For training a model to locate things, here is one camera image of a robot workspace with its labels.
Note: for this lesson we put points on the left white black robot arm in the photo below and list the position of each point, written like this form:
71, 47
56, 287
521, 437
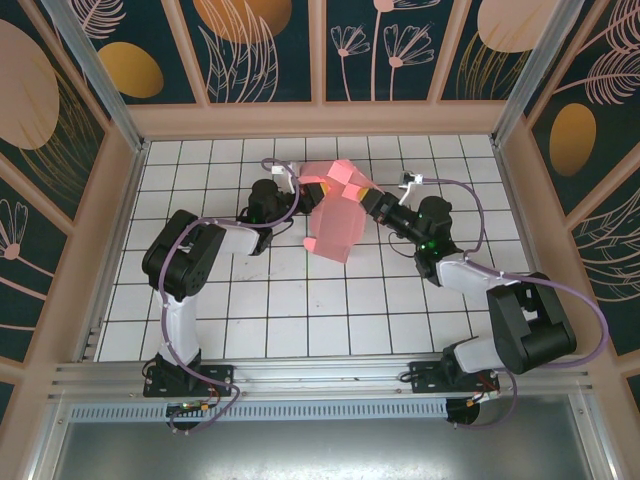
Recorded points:
180, 325

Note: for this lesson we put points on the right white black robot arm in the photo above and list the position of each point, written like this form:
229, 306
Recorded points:
465, 275

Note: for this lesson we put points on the grey sheet metal panel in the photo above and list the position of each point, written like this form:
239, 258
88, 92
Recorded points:
320, 450

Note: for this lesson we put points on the grey table side rail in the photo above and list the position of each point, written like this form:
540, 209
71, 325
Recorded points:
532, 240
112, 255

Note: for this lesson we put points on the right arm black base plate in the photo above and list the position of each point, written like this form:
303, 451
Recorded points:
425, 377

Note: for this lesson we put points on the aluminium mounting rail beam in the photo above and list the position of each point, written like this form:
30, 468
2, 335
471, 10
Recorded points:
320, 372

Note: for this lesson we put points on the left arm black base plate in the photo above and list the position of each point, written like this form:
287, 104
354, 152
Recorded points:
220, 380

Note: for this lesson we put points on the aluminium frame post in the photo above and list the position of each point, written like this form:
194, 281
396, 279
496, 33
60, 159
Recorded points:
540, 65
95, 65

